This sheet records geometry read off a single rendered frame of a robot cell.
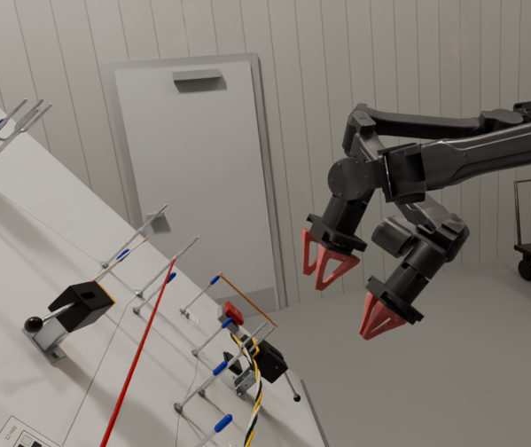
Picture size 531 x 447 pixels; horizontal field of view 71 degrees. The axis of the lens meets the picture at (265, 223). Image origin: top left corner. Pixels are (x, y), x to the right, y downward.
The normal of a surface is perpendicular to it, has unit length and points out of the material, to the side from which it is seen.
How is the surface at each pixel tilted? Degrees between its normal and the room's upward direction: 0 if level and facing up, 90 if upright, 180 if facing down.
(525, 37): 90
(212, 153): 90
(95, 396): 53
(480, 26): 90
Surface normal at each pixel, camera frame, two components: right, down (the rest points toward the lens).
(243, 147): 0.25, 0.18
